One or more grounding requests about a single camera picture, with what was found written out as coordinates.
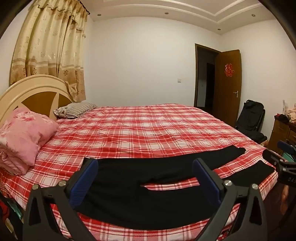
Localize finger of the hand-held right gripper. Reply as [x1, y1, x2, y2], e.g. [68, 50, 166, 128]
[262, 149, 286, 168]
[277, 140, 296, 160]

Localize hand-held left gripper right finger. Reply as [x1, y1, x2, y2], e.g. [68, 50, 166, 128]
[192, 158, 267, 241]

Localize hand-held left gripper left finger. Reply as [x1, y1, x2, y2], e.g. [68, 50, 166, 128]
[22, 158, 99, 241]

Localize black pants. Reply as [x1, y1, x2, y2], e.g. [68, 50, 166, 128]
[75, 147, 275, 231]

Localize person's right hand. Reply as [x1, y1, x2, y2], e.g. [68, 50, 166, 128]
[280, 185, 290, 216]

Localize wooden dresser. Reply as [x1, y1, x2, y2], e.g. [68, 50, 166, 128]
[268, 115, 296, 158]

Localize dark cloth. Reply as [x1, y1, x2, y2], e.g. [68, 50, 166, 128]
[275, 113, 290, 123]

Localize black suitcase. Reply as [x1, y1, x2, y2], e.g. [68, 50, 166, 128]
[235, 100, 267, 143]

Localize striped pillow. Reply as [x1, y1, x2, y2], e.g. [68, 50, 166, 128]
[53, 103, 97, 119]

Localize bed with red plaid sheet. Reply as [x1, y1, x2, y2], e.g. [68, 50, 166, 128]
[0, 103, 281, 241]

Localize brown wooden door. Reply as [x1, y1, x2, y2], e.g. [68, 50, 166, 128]
[213, 49, 242, 127]

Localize pink floral quilt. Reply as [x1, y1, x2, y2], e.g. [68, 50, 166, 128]
[0, 108, 59, 175]

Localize cream wooden headboard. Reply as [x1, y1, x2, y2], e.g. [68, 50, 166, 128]
[0, 75, 74, 121]

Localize beige patterned curtain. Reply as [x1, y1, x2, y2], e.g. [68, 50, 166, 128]
[9, 0, 89, 102]

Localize dark door frame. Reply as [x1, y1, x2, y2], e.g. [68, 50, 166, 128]
[194, 43, 220, 108]

